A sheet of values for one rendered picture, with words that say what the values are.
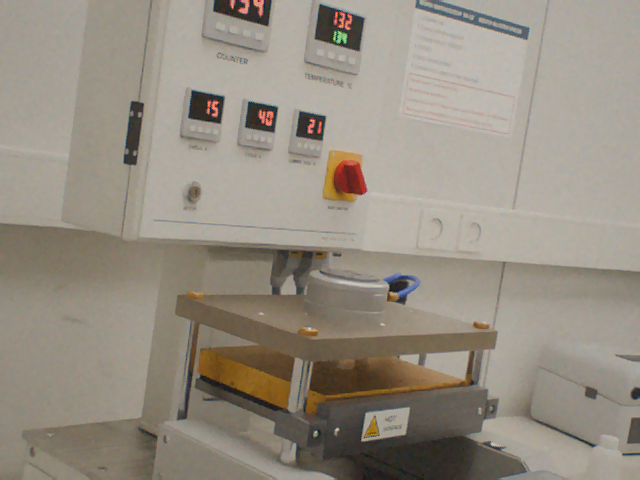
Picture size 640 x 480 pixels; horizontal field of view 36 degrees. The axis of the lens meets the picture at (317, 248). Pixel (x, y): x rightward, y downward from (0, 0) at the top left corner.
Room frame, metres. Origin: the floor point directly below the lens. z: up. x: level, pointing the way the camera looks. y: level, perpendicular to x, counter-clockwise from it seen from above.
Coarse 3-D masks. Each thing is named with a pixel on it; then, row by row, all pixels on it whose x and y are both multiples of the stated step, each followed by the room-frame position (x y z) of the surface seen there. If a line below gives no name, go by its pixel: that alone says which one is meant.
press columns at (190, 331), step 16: (192, 336) 0.90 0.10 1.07; (192, 352) 0.90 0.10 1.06; (480, 352) 0.98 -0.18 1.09; (192, 368) 0.90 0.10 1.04; (304, 368) 0.79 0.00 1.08; (480, 368) 0.98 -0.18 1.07; (176, 384) 0.90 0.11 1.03; (304, 384) 0.80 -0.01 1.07; (176, 400) 0.90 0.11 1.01; (304, 400) 0.80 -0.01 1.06; (176, 416) 0.90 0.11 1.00; (288, 448) 0.79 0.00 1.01; (288, 464) 0.79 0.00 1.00
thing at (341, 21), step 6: (336, 12) 1.07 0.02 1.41; (342, 12) 1.07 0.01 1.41; (330, 18) 1.06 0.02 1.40; (336, 18) 1.07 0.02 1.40; (342, 18) 1.07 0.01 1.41; (348, 18) 1.08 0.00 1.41; (330, 24) 1.06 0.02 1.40; (336, 24) 1.07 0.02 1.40; (342, 24) 1.08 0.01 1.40; (348, 24) 1.08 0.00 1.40; (348, 30) 1.08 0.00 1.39
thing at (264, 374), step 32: (224, 352) 0.92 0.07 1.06; (256, 352) 0.94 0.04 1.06; (224, 384) 0.90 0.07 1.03; (256, 384) 0.87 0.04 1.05; (288, 384) 0.84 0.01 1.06; (320, 384) 0.85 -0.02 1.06; (352, 384) 0.87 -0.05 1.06; (384, 384) 0.89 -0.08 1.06; (416, 384) 0.91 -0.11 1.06; (448, 384) 0.94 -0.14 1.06
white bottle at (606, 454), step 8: (600, 440) 1.49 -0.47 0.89; (608, 440) 1.48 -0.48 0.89; (616, 440) 1.48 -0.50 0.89; (600, 448) 1.48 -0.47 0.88; (608, 448) 1.48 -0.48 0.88; (616, 448) 1.48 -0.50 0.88; (592, 456) 1.48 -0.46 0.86; (600, 456) 1.47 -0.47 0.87; (608, 456) 1.47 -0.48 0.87; (616, 456) 1.47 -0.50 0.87; (592, 464) 1.48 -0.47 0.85; (600, 464) 1.47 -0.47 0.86; (608, 464) 1.47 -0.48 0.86; (616, 464) 1.47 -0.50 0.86; (592, 472) 1.48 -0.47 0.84; (600, 472) 1.47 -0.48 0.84; (608, 472) 1.47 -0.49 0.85; (616, 472) 1.47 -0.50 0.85
